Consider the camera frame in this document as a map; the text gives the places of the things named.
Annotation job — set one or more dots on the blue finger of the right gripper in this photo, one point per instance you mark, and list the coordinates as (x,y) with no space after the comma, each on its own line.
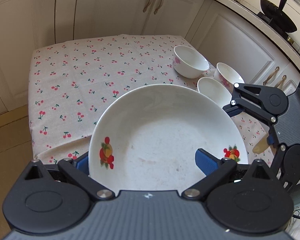
(270,139)
(231,110)

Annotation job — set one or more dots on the white fruit-print plate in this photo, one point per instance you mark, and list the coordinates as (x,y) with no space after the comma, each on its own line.
(146,140)

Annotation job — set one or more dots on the pink flower white bowl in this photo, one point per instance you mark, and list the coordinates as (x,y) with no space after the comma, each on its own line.
(227,76)

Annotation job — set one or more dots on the cream kitchen cabinets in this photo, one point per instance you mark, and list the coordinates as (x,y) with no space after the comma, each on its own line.
(26,25)

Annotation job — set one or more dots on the gloved right hand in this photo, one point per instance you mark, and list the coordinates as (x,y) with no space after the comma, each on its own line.
(263,145)

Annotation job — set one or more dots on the cherry print tablecloth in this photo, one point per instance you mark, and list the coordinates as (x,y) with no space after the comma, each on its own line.
(72,83)

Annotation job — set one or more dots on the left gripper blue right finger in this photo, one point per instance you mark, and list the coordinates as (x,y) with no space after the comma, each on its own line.
(217,173)

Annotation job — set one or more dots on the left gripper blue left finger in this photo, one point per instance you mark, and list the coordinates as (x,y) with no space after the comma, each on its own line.
(76,171)

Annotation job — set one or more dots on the plain white bowl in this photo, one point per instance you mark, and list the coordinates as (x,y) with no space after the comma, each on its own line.
(214,90)

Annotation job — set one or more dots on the black wok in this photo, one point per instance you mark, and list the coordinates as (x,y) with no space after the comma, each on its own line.
(278,16)

